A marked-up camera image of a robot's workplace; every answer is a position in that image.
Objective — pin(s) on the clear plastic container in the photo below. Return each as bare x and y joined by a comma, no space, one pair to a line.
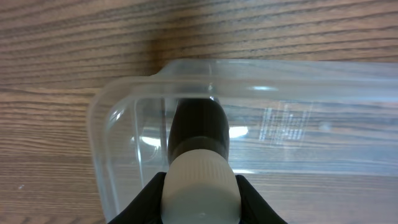
318,140

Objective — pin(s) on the black bottle white cap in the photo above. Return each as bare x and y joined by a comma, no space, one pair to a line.
200,186

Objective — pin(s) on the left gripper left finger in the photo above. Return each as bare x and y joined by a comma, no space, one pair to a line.
146,206

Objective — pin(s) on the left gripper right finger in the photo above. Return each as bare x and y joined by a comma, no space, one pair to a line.
254,209

